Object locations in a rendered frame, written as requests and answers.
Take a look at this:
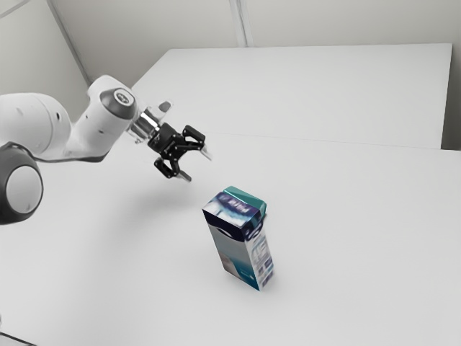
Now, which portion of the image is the blue and white printed carton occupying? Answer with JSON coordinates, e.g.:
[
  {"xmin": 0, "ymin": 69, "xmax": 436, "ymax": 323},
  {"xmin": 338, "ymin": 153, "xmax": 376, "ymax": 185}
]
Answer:
[{"xmin": 201, "ymin": 190, "xmax": 277, "ymax": 290}]

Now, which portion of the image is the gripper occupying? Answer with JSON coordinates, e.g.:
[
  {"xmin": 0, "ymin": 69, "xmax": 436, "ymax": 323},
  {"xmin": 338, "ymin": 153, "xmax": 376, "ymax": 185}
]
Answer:
[{"xmin": 146, "ymin": 122, "xmax": 214, "ymax": 183}]

